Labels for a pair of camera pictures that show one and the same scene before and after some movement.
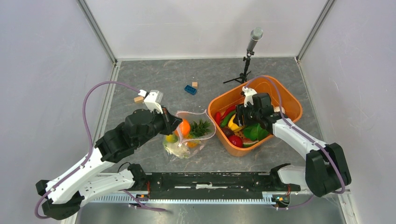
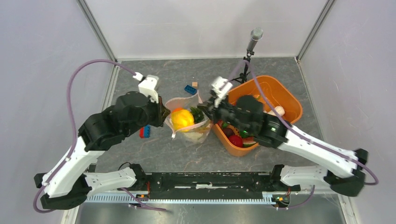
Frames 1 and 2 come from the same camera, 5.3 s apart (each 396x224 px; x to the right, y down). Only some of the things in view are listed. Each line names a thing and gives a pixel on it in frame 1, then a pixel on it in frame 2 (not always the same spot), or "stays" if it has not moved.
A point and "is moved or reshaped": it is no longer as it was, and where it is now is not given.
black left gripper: [170, 120] to [160, 106]
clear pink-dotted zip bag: [185, 140] is moved or reshaped
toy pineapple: [197, 129] to [197, 114]
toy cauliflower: [173, 148] to [193, 136]
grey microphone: [256, 34] stays
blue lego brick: [190, 89] stays
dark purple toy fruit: [228, 131] stays
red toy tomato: [236, 141] stays
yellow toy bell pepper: [234, 126] is moved or reshaped
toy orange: [184, 129] to [177, 109]
